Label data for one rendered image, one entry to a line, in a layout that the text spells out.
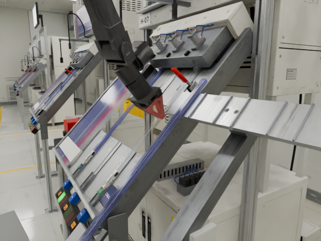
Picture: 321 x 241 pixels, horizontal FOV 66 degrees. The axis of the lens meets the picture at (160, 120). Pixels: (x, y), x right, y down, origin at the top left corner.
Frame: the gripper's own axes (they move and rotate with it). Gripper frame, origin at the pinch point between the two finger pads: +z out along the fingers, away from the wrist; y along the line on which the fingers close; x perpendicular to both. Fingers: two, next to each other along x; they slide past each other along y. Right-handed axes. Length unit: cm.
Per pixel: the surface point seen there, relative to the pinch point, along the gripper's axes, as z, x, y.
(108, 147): 2.2, 16.9, 16.4
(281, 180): 62, -24, -5
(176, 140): 3.8, 4.2, -9.8
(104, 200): -0.9, 28.1, -10.3
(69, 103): 73, -21, 461
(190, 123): 3.3, -2.3, -9.9
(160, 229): 44, 26, 14
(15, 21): -141, -114, 868
